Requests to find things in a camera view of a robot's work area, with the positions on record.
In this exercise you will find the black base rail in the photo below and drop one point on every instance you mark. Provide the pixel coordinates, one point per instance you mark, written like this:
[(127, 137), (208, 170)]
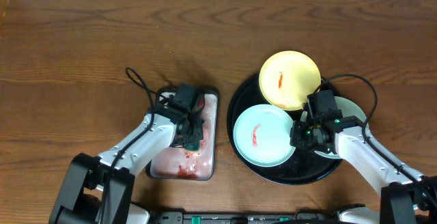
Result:
[(220, 218)]

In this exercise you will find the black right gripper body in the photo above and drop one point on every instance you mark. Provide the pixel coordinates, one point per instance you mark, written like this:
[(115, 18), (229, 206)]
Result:
[(302, 136)]

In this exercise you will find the black rectangular soap tray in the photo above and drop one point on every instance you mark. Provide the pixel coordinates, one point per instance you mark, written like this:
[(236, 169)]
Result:
[(178, 163)]

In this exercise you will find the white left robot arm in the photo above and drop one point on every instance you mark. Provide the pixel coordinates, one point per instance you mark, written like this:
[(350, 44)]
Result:
[(98, 189)]

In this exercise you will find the light blue plate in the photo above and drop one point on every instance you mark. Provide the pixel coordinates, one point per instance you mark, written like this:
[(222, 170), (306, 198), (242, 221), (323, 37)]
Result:
[(262, 135)]

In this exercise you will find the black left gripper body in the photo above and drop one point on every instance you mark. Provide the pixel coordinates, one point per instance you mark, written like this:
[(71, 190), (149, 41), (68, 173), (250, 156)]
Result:
[(192, 135)]

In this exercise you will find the yellow plate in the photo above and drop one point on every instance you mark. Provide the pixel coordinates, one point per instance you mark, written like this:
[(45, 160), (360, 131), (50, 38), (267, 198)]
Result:
[(287, 78)]

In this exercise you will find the pale green plate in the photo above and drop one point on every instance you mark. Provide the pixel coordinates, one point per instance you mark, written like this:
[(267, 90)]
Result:
[(348, 108)]

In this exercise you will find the green yellow sponge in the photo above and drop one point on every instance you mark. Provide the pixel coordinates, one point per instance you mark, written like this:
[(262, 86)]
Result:
[(193, 147)]

